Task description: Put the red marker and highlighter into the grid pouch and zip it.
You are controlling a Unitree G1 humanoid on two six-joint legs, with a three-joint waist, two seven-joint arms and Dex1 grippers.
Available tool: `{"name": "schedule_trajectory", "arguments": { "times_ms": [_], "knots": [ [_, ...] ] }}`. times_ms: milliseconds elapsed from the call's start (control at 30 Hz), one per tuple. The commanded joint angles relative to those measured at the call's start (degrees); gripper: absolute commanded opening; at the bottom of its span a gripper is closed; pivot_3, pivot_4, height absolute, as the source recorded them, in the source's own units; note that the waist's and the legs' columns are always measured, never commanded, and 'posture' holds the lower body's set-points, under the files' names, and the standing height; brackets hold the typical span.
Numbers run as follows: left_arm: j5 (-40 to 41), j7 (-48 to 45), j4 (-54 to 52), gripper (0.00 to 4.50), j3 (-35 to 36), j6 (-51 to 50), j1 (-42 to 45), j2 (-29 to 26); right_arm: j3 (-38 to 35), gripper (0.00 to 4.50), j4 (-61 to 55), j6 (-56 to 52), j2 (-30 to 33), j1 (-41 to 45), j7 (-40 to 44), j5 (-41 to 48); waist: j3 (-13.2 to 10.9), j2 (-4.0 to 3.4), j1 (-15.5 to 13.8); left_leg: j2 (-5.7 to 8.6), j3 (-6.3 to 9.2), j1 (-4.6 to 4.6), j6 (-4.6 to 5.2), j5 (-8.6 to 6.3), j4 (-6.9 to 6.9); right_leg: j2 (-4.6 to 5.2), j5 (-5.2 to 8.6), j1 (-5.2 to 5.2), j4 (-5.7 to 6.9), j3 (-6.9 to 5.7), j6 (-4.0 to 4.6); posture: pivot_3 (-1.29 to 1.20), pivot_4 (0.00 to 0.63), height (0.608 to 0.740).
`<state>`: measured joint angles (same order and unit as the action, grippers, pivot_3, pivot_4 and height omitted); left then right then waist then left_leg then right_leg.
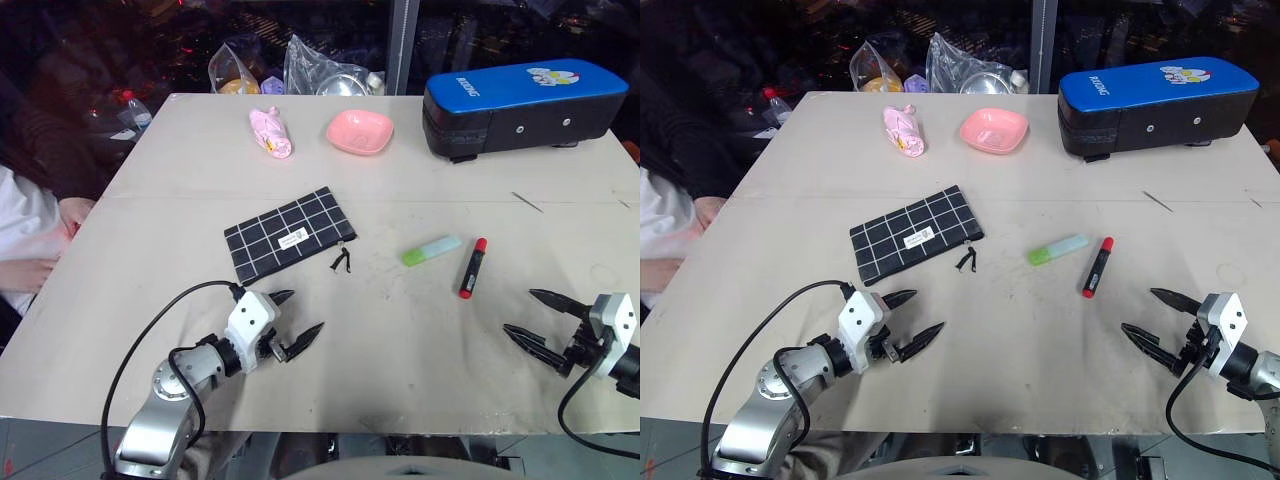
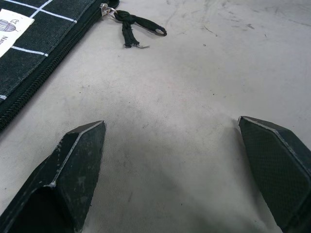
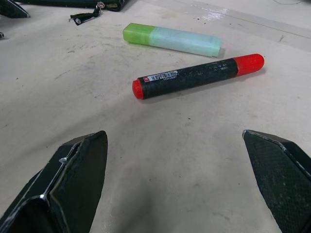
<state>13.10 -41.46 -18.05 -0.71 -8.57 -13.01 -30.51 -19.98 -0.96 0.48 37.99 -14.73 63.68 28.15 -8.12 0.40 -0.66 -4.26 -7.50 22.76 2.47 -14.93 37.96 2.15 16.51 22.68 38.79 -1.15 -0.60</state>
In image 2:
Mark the dark green checked zipper pouch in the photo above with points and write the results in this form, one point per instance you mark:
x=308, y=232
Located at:
x=36, y=48

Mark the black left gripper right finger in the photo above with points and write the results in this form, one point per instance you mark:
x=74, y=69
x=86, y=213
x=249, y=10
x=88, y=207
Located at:
x=274, y=170

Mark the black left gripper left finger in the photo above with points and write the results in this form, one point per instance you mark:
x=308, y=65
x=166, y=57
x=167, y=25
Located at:
x=73, y=174

